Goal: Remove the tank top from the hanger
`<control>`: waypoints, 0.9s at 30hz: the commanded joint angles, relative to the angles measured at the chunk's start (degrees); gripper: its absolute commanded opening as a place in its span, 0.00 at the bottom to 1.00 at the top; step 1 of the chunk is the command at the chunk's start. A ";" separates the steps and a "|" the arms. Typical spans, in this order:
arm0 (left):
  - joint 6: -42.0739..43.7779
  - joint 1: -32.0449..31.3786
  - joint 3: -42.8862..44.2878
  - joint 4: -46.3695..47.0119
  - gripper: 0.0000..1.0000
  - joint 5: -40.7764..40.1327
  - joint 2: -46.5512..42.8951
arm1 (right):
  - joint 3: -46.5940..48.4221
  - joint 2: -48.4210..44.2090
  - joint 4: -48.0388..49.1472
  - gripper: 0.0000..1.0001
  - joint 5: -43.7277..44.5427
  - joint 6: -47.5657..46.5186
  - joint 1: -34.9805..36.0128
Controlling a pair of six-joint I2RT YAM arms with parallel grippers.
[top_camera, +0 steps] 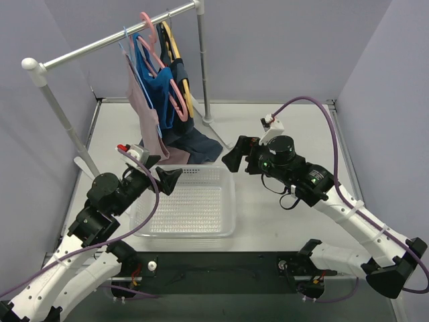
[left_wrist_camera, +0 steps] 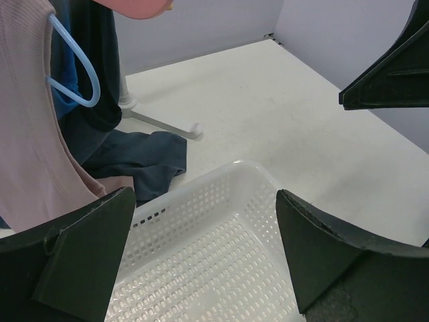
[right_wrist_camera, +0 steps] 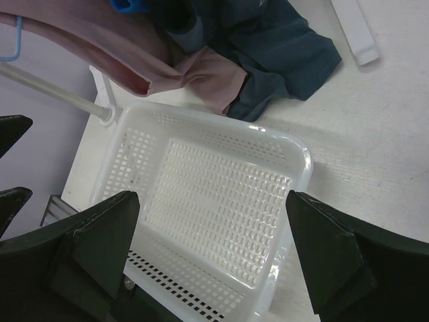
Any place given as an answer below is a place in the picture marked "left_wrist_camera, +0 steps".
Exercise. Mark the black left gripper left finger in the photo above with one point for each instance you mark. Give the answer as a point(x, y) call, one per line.
point(65, 269)

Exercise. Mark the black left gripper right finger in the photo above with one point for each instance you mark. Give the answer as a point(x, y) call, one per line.
point(341, 272)

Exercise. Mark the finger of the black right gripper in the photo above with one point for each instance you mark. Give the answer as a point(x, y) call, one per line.
point(399, 78)

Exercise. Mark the dark navy tank top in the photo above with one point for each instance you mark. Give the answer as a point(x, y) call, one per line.
point(149, 162)

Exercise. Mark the royal blue tank top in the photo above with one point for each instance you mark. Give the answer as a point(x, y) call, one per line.
point(63, 67)

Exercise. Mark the pink plastic hanger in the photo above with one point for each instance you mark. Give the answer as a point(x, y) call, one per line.
point(138, 9)

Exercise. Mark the mauve pink tank top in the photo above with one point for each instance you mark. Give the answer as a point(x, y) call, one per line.
point(40, 179)

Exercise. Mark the white perforated plastic basket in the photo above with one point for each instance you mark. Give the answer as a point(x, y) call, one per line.
point(209, 250)

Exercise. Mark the white metal clothes rack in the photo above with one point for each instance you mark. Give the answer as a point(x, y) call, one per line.
point(131, 107)

